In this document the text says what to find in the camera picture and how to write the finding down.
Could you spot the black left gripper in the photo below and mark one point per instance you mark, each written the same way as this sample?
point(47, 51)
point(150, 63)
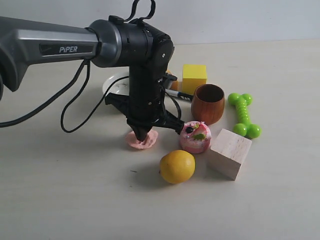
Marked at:
point(144, 107)

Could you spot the pink putty blob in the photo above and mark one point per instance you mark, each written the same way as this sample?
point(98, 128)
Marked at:
point(149, 141)

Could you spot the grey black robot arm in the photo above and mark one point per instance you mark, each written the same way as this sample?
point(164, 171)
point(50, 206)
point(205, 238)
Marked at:
point(110, 43)

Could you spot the white ceramic bowl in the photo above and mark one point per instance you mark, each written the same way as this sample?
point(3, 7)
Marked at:
point(121, 87)

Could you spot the yellow lemon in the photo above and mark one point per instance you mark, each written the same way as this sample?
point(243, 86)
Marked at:
point(177, 166)

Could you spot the black white marker pen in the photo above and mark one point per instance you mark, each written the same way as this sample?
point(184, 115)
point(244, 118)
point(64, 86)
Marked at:
point(179, 95)

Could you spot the pink toy cake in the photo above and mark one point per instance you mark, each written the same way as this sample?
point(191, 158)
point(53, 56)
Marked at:
point(195, 137)

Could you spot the orange cheese wedge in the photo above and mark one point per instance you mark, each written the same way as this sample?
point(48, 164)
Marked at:
point(173, 83)

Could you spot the brown wooden cup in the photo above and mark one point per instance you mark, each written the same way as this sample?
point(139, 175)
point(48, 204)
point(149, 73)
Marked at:
point(208, 104)

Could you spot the yellow cube block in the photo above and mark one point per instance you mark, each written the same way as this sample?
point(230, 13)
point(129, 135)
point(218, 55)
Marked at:
point(193, 76)

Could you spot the light wooden cube block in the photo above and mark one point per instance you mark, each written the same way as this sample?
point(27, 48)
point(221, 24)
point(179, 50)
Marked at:
point(227, 153)

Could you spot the green bone toy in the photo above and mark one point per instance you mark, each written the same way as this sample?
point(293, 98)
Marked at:
point(244, 127)

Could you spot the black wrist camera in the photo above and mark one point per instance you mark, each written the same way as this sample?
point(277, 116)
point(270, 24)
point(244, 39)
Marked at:
point(167, 80)

